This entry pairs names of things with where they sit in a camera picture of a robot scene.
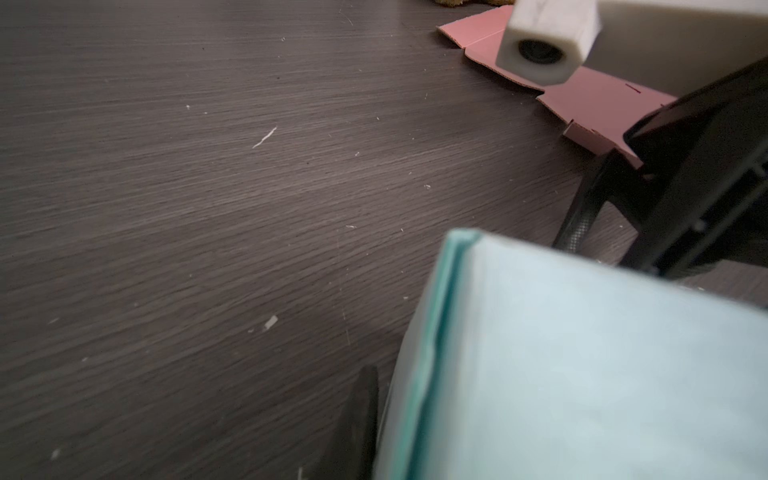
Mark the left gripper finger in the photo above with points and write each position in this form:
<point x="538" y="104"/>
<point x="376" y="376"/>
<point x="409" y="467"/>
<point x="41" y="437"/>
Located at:
<point x="350" y="453"/>

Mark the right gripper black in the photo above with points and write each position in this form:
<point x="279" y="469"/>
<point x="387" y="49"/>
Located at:
<point x="707" y="155"/>

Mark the light blue paper box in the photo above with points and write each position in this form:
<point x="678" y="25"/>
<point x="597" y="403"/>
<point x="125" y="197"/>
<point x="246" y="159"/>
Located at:
<point x="522" y="362"/>

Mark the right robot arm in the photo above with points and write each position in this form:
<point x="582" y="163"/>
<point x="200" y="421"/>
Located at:
<point x="677" y="47"/>

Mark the pink flat paper box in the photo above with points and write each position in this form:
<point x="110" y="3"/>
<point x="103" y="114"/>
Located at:
<point x="597" y="108"/>

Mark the brown teddy bear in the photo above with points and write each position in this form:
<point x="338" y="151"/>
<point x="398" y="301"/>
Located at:
<point x="458" y="3"/>

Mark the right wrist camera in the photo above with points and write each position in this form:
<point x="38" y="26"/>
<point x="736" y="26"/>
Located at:
<point x="545" y="42"/>

